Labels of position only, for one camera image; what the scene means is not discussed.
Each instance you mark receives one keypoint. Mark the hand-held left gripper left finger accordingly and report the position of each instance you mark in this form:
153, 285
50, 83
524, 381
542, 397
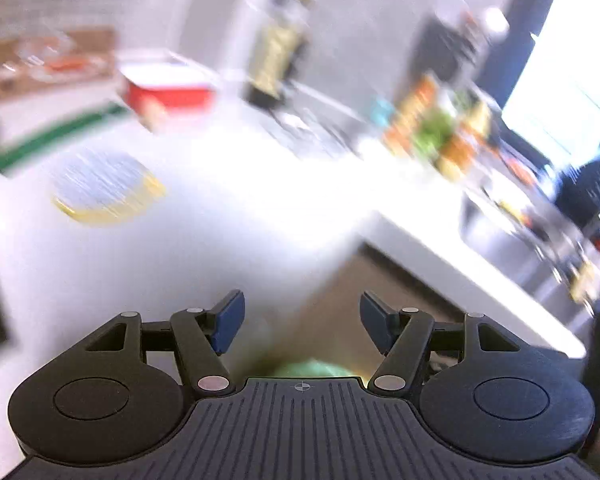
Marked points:
230, 317

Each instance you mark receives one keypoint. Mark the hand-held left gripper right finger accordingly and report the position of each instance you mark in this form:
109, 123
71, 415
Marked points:
375, 317

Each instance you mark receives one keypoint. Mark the round silver yellow-rimmed disc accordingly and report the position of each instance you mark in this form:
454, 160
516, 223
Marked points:
105, 185

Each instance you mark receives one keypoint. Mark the green snack bag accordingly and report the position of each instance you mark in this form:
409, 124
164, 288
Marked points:
55, 135

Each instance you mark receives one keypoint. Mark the stainless steel sink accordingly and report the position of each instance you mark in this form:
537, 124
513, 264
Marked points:
505, 245

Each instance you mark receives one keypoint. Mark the green-label bottle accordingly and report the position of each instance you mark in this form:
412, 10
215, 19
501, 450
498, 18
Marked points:
437, 132

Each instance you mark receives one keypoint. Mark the teal cup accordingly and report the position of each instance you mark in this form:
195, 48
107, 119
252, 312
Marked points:
383, 111

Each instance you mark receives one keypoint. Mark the red box with white lid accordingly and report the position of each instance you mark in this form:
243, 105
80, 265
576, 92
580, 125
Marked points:
170, 92

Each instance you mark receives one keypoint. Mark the dark bottle with beige label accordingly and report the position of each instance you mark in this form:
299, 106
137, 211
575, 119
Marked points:
275, 60

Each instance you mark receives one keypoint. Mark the black perforated rack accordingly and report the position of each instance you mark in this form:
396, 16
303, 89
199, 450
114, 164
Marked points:
445, 50

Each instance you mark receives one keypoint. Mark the brown printed mat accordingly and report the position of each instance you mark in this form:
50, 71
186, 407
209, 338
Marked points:
45, 62

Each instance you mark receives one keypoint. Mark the bright window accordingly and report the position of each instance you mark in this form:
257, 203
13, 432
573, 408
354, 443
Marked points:
570, 60

